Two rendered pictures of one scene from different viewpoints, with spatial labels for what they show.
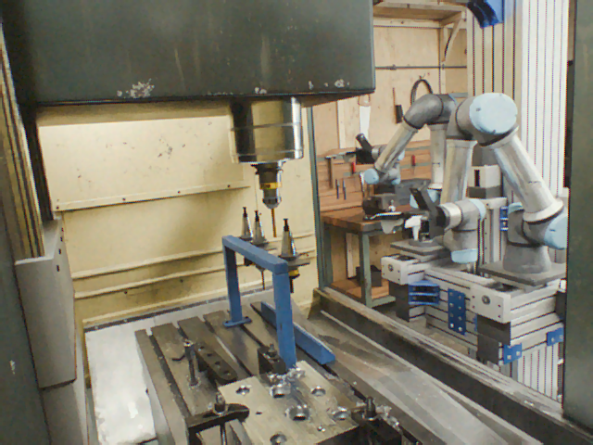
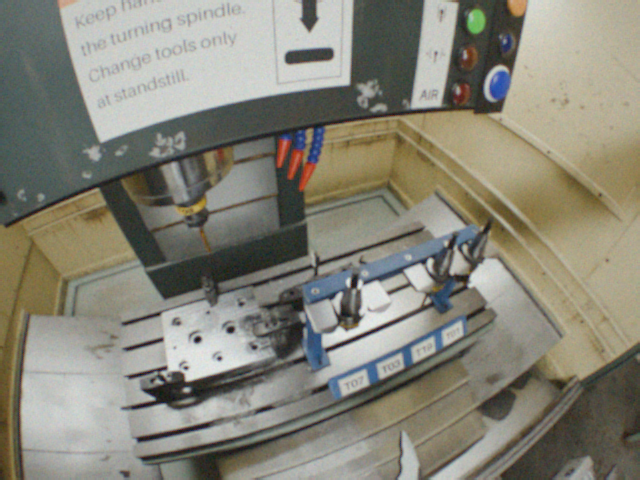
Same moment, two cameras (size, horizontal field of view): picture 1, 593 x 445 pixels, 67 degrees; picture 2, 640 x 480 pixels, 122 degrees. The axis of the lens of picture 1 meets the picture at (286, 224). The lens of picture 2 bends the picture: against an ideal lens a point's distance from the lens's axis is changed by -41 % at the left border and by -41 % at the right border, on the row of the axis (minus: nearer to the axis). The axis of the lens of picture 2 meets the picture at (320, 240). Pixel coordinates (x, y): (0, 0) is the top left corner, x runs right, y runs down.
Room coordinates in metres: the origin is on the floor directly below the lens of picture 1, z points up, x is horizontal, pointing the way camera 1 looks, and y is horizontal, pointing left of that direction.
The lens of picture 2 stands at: (1.18, -0.29, 1.71)
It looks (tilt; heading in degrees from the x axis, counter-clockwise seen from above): 47 degrees down; 92
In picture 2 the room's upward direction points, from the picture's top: straight up
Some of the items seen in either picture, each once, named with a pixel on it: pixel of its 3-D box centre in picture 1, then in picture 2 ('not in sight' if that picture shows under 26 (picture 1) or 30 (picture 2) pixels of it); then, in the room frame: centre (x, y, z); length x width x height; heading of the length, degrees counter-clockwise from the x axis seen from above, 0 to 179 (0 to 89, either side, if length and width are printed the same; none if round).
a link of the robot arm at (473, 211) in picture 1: (464, 213); not in sight; (1.34, -0.55, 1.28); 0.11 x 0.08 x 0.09; 115
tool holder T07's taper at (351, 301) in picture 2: (287, 242); (352, 293); (1.22, 0.00, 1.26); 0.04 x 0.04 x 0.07
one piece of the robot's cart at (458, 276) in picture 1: (481, 309); not in sight; (1.74, -0.77, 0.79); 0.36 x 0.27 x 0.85; 25
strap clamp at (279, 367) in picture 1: (272, 368); (278, 328); (1.05, 0.06, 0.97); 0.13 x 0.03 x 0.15; 25
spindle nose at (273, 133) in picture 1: (265, 133); (168, 134); (0.97, 0.03, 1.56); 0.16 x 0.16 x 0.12
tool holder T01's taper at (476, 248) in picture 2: (246, 226); (480, 241); (1.52, 0.14, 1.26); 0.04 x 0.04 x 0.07
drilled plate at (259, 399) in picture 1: (289, 413); (215, 336); (0.88, 0.03, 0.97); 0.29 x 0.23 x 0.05; 25
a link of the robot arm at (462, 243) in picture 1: (461, 243); not in sight; (1.36, -0.54, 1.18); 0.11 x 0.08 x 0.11; 3
